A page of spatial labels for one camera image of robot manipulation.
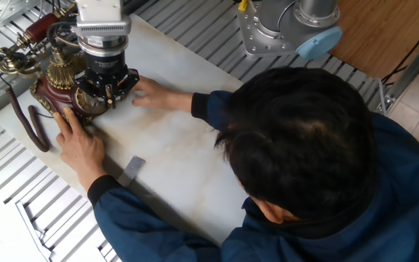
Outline small grey metal stand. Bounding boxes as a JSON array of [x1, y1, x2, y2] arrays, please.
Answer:
[[116, 156, 146, 188]]

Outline left forearm in blue sleeve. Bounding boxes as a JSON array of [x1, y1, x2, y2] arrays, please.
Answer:
[[87, 174, 225, 262]]

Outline person's right hand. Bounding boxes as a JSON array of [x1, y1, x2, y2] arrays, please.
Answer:
[[131, 75, 195, 113]]

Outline person's left hand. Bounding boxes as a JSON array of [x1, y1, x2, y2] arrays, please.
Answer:
[[52, 106, 108, 193]]

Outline grey finned metal block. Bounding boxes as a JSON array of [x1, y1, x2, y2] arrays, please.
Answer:
[[73, 15, 133, 38]]

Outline white marble pattern board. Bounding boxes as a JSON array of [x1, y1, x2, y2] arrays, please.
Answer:
[[0, 13, 249, 247]]

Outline antique red brass rotary phone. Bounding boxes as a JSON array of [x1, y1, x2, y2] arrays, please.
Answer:
[[30, 45, 132, 127]]

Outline brass and red phone handset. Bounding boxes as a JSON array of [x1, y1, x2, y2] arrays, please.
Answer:
[[0, 3, 78, 79]]

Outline person torso in blue jacket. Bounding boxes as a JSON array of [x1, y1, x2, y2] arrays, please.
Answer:
[[220, 111, 419, 262]]

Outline silver wrist sensor ring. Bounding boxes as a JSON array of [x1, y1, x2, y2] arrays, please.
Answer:
[[76, 34, 129, 58]]

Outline brown coiled phone cord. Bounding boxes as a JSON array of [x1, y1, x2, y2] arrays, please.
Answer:
[[4, 86, 51, 153]]

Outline aluminium frame beam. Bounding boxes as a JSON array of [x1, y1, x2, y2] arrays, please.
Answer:
[[382, 21, 419, 110]]

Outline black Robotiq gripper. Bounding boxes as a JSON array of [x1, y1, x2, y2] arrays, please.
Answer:
[[73, 50, 140, 110]]

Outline person head with black hair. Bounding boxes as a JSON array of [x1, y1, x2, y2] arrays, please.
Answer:
[[214, 66, 378, 226]]

